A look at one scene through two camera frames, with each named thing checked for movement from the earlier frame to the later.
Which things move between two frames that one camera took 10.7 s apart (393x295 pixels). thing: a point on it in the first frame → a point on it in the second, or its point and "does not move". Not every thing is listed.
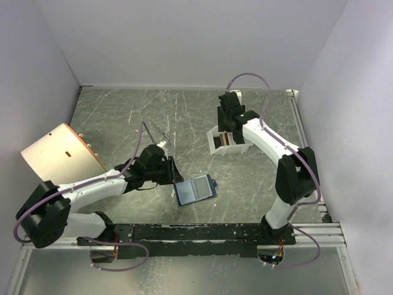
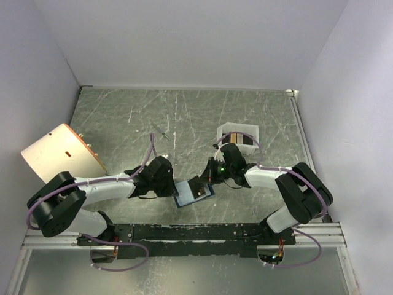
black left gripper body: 161,174 → 164,187
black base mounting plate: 203,239 does not move
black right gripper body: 222,124 → 221,171
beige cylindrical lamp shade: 61,157 does not move
